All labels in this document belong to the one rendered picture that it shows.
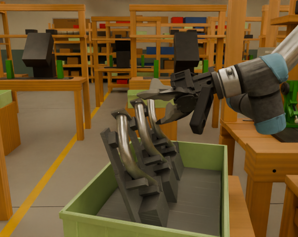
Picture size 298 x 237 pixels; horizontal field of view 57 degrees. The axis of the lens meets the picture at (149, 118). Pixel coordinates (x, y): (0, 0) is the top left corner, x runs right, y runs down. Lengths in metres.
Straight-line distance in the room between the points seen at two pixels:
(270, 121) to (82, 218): 0.52
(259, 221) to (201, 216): 0.63
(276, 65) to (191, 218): 0.51
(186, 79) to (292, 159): 0.84
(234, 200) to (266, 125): 0.49
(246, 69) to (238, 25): 1.17
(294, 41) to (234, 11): 0.99
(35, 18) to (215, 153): 11.30
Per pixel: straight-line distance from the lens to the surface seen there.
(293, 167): 1.44
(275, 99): 0.72
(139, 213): 0.82
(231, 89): 0.69
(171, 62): 8.39
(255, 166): 1.37
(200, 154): 1.22
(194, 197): 1.02
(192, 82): 0.69
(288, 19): 1.83
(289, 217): 1.31
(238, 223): 1.03
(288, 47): 0.89
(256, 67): 0.69
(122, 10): 11.46
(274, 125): 0.74
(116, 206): 0.97
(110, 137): 0.72
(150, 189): 0.84
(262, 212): 1.50
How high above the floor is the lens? 1.36
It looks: 15 degrees down
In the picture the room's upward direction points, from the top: straight up
